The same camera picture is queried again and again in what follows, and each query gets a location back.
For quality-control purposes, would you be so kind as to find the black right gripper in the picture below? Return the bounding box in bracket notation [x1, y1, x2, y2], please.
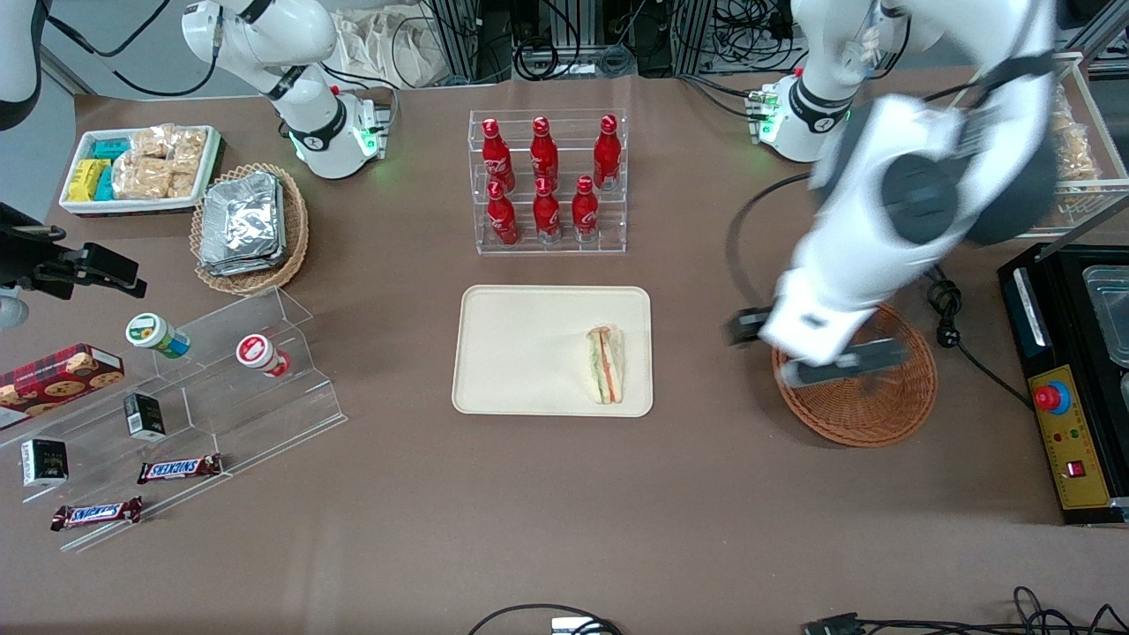
[0, 203, 147, 301]

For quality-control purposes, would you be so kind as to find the triangle sandwich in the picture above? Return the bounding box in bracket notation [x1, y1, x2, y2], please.
[586, 325, 626, 406]

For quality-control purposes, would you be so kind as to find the brown round wicker basket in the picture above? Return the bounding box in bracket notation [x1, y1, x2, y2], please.
[772, 300, 938, 448]

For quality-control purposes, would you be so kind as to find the light oval wicker basket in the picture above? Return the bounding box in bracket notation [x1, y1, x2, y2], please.
[190, 163, 310, 296]

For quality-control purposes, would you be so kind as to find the cream plastic serving tray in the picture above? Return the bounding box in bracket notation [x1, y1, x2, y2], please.
[452, 284, 654, 418]

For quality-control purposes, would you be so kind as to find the white rectangular snack bin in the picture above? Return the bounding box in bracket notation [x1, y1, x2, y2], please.
[59, 125, 221, 217]

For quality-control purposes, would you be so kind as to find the green lidded yogurt cup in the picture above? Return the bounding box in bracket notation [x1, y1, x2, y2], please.
[125, 313, 191, 359]

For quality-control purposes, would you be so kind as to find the yellow snack packet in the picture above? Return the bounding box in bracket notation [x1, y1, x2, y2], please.
[68, 159, 111, 203]

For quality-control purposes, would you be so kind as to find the red tartan cookie box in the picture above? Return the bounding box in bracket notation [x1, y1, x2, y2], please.
[0, 344, 125, 433]

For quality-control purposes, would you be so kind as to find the silver foil wrapped pack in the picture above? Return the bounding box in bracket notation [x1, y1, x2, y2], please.
[201, 173, 285, 264]
[198, 247, 288, 277]

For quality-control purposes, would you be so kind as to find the dark green drink carton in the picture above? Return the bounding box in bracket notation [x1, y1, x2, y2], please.
[20, 438, 70, 488]
[123, 392, 167, 442]

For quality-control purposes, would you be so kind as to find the red lidded yogurt cup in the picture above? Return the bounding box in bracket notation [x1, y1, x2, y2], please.
[236, 333, 290, 378]

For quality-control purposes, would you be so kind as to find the clear acrylic stepped display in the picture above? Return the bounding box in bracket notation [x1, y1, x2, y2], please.
[0, 287, 348, 555]

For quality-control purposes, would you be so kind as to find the red cola bottle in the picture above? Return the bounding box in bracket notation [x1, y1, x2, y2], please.
[572, 175, 600, 243]
[486, 181, 520, 247]
[530, 116, 560, 191]
[593, 114, 622, 191]
[481, 117, 515, 193]
[533, 176, 562, 245]

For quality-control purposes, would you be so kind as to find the brown Snickers bar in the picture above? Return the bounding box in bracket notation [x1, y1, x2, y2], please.
[50, 497, 144, 532]
[137, 453, 223, 485]

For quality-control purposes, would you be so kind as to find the clear acrylic bottle rack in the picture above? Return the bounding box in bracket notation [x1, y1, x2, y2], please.
[467, 108, 629, 257]

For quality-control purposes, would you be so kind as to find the white cloth bag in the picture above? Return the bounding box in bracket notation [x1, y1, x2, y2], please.
[337, 9, 452, 89]

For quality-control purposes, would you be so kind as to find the black yellow control box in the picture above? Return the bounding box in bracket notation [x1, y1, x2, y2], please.
[998, 243, 1129, 527]

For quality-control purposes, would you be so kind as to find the clear plastic container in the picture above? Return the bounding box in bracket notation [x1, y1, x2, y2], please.
[1080, 265, 1129, 368]

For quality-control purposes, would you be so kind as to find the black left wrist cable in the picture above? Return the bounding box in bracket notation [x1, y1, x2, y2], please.
[726, 172, 814, 311]

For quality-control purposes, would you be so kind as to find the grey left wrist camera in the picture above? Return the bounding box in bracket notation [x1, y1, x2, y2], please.
[780, 339, 910, 390]

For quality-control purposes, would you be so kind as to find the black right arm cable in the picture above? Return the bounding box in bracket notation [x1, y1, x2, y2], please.
[40, 0, 221, 98]

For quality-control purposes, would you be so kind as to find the black coiled cable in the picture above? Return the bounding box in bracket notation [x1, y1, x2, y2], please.
[514, 40, 567, 82]

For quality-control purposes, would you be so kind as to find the black looped floor cable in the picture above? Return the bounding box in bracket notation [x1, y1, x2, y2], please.
[467, 603, 623, 635]

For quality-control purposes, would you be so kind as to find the black tangled cable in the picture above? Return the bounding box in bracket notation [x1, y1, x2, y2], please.
[803, 586, 1129, 635]

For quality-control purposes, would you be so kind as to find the white wire rack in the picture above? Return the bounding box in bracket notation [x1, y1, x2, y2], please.
[970, 51, 1129, 241]

